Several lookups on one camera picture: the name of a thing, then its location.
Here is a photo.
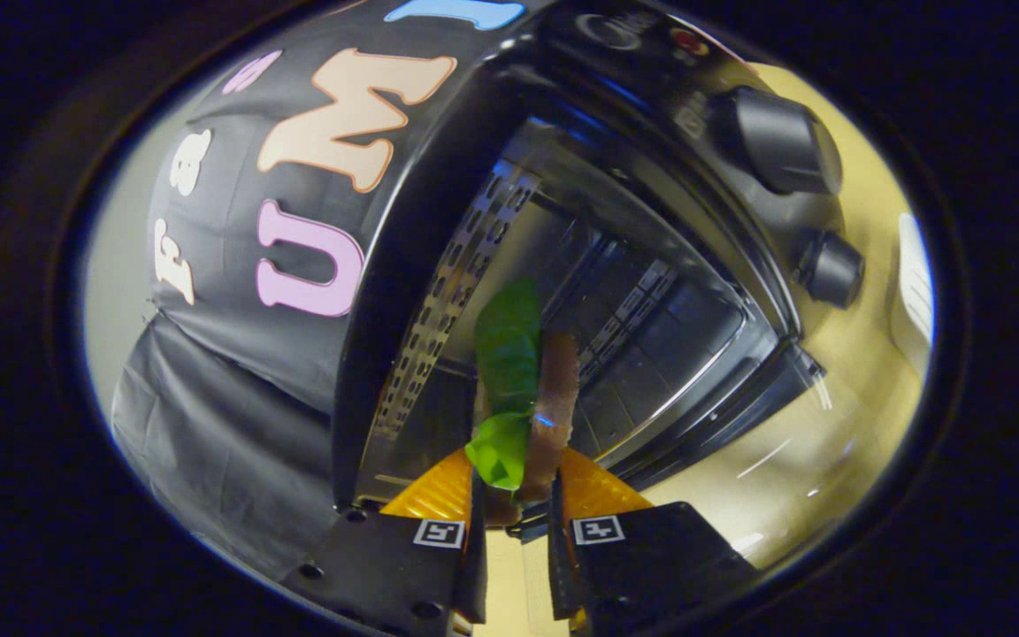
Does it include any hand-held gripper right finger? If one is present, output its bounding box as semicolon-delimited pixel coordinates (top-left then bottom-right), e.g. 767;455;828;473
548;447;758;634

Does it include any sandwich with green lettuce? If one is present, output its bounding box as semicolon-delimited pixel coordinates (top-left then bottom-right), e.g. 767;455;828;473
465;279;581;525

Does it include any white plastic tray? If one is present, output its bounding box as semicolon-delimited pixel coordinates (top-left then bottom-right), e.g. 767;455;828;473
892;212;936;377

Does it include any black toaster oven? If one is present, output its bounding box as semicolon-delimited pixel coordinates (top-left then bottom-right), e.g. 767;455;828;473
333;0;869;516

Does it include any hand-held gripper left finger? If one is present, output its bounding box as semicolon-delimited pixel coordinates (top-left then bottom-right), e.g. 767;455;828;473
284;447;488;634

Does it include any black backdrop cloth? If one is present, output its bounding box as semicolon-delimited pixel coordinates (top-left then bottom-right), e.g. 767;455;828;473
111;0;530;576

